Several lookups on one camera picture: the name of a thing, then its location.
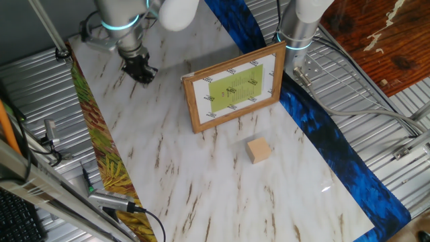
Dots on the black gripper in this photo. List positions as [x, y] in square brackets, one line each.
[136, 64]

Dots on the light wooden cube block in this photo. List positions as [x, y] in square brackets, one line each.
[258, 150]

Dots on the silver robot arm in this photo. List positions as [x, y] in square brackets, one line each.
[299, 30]

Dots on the white marble pattern sheet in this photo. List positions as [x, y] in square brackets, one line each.
[168, 141]

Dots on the yellow green painted cloth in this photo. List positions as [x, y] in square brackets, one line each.
[100, 134]

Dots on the grey metal pole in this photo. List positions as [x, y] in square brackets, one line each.
[48, 27]

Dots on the flat grey metal plate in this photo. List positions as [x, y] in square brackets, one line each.
[79, 188]

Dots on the orange pole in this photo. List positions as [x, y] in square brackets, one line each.
[8, 127]

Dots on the aluminium profile beam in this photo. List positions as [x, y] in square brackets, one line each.
[50, 195]

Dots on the black keyboard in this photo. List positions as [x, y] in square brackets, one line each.
[16, 218]

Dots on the blue painted cloth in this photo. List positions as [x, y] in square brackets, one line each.
[336, 141]

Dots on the small wooden chip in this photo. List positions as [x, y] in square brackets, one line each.
[383, 82]

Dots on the dark shoe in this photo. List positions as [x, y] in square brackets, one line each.
[424, 235]

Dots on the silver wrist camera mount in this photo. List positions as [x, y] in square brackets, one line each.
[100, 43]

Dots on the wooden picture frame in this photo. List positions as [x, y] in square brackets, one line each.
[235, 87]

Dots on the ribbed silver camera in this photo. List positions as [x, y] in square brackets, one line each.
[111, 200]

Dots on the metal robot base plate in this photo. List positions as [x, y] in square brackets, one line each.
[312, 67]

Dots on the aluminium corner bracket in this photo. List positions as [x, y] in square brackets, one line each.
[411, 146]

